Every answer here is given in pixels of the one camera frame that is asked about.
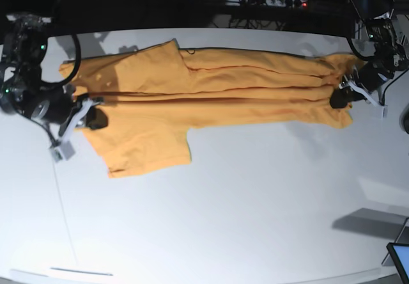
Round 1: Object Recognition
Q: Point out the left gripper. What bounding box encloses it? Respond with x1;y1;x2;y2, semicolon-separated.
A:
330;63;395;118

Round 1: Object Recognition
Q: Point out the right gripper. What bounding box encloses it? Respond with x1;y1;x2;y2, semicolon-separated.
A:
28;85;109;162

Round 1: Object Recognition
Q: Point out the yellow T-shirt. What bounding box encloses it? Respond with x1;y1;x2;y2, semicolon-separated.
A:
72;40;360;178

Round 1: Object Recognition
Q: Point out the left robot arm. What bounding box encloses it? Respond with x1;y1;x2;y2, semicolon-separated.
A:
330;0;408;117

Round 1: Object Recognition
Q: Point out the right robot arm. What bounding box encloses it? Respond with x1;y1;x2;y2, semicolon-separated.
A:
1;0;108;162

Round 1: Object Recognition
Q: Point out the white power strip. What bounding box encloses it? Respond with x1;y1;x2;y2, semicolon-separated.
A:
226;0;308;10

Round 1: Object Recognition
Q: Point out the white label strip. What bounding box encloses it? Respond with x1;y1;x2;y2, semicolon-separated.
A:
50;267;114;276

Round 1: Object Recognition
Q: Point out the tablet screen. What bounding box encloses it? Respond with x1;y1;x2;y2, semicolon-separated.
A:
387;242;408;284

